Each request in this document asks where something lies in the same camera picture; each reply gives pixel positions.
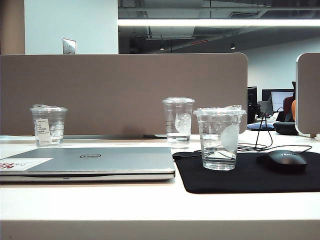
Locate wide brown desk partition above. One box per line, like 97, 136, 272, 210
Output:
0, 52, 249, 137

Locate clear lidded cup, large label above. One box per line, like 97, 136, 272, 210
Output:
29, 103, 68, 148

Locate thin black mouse cable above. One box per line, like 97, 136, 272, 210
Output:
193, 116, 313, 154

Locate dark computer monitor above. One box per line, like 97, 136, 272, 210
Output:
247, 86, 258, 118

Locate black computer mouse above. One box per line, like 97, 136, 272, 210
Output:
256, 149, 308, 173

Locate silver Dell laptop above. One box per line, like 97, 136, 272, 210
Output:
0, 146, 176, 183

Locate blue cloth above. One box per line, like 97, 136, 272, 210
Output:
247, 121, 275, 131

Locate long ceiling light strip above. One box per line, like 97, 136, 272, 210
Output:
117, 18, 320, 27

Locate lit computer monitor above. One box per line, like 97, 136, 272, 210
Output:
261, 88, 295, 114

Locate narrow brown desk partition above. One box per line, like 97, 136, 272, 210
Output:
295, 52, 320, 138

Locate black mouse pad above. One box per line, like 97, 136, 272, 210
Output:
172, 150, 320, 194

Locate tall clear lidded cup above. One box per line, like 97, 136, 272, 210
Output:
161, 96, 196, 147

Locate white sticker on laptop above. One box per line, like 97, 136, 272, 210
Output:
0, 157, 54, 172

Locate black pouch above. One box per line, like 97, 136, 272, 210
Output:
272, 121, 298, 136

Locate metal wall switch plate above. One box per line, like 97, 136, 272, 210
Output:
62, 38, 77, 55

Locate person in red top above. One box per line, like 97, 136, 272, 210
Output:
283, 96, 297, 123

